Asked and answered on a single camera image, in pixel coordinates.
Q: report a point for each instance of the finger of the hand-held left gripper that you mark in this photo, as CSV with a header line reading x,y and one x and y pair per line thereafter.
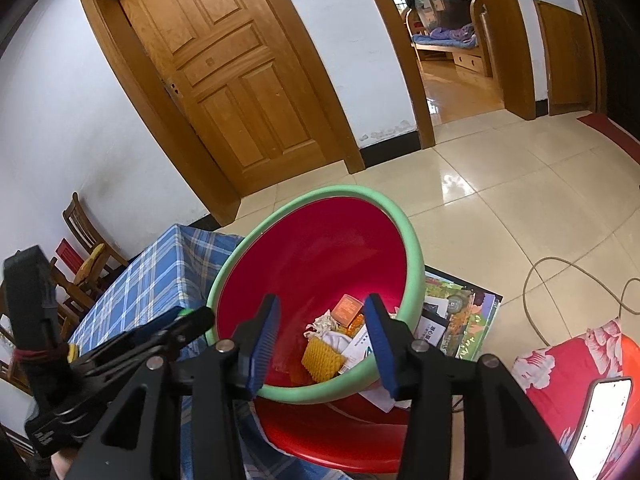
x,y
197,320
165,319

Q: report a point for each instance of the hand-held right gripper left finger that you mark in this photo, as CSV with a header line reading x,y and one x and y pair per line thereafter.
x,y
265,345

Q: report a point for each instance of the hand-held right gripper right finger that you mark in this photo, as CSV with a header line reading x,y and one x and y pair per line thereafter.
x,y
380,350

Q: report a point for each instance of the orange snack packet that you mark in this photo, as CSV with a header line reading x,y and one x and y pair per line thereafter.
x,y
356,330

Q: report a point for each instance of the white tissue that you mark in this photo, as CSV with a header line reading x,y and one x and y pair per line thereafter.
x,y
337,341

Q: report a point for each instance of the orange carton box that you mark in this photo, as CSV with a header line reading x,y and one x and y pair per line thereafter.
x,y
347,310

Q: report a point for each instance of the yellow foam fruit net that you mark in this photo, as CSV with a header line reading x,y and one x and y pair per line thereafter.
x,y
322,360

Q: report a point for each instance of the cream paper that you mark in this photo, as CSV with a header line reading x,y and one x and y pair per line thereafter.
x,y
320,325

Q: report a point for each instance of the red bin with green rim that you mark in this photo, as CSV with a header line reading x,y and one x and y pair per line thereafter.
x,y
310,250

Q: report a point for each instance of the white paper sheet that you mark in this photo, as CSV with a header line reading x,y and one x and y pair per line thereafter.
x,y
377,399

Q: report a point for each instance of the blue plaid tablecloth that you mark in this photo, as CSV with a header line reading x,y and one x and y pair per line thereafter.
x,y
150,270

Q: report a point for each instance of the black and white booklet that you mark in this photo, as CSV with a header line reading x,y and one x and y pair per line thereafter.
x,y
432,332

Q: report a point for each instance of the red flat board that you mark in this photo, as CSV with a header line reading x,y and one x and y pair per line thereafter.
x,y
67,255

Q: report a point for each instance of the yellow seat cushion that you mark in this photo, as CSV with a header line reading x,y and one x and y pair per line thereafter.
x,y
92,260

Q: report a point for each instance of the colourful picture book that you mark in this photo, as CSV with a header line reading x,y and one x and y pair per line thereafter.
x,y
470,320

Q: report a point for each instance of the wooden chair with cushion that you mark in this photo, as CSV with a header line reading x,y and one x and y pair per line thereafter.
x,y
82,225

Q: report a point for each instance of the red plastic stool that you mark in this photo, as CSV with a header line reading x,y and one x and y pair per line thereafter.
x,y
325,435

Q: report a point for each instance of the red floral cushion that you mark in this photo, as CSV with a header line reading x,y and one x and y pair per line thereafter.
x,y
555,385

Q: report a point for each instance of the white smartphone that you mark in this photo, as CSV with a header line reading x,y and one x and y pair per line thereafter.
x,y
600,425

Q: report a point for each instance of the panelled wooden door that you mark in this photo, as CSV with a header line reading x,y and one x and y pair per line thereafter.
x,y
225,60

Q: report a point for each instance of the red floor mat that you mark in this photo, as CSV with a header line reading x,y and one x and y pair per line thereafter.
x,y
615,132

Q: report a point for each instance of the wooden bunk bed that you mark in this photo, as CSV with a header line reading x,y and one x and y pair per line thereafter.
x,y
450,35

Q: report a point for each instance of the low wooden cabinet door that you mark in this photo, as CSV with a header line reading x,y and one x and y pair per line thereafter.
x,y
565,60

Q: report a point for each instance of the dark metal door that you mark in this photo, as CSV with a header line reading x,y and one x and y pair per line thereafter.
x,y
615,60

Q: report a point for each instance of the wooden doorway frame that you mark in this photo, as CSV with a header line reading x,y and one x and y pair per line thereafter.
x,y
402,60

